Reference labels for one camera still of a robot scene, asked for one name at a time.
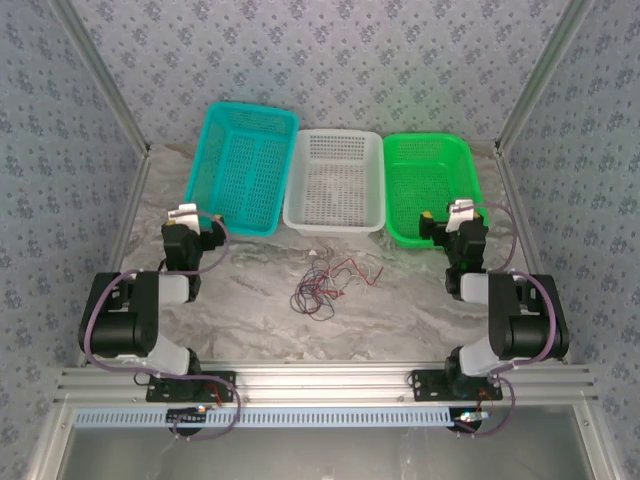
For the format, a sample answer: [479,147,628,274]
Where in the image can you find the teal plastic basket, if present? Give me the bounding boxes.
[183,102,300,237]

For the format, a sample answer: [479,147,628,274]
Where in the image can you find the thin dark purple wire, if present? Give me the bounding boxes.
[297,259,347,319]

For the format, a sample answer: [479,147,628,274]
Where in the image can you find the green plastic basket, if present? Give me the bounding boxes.
[382,132,490,249]

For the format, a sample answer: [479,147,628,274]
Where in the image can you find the white plastic basket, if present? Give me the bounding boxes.
[282,128,386,237]

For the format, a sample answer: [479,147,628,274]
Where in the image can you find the small circuit board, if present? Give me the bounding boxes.
[452,409,489,432]
[167,405,209,426]

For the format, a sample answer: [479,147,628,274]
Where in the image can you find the grey metal panel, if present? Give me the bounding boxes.
[54,427,596,480]

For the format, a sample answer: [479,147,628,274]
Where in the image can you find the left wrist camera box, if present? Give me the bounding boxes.
[167,202,200,224]

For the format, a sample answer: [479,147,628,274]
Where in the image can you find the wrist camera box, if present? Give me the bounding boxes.
[447,198,476,232]
[167,202,200,224]

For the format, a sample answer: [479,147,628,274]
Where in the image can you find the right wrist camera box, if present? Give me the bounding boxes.
[447,198,476,232]

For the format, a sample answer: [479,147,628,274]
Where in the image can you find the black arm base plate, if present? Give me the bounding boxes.
[145,370,237,403]
[410,368,504,401]

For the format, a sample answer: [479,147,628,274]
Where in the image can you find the aluminium frame post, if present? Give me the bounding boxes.
[494,0,596,154]
[47,0,152,157]

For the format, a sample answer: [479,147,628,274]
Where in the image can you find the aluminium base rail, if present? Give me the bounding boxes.
[54,362,599,404]

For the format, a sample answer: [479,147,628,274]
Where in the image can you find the white slotted cable duct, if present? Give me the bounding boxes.
[74,405,454,430]

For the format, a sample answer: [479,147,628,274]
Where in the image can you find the aluminium lower frame rail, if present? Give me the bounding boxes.
[27,405,76,480]
[574,404,619,480]

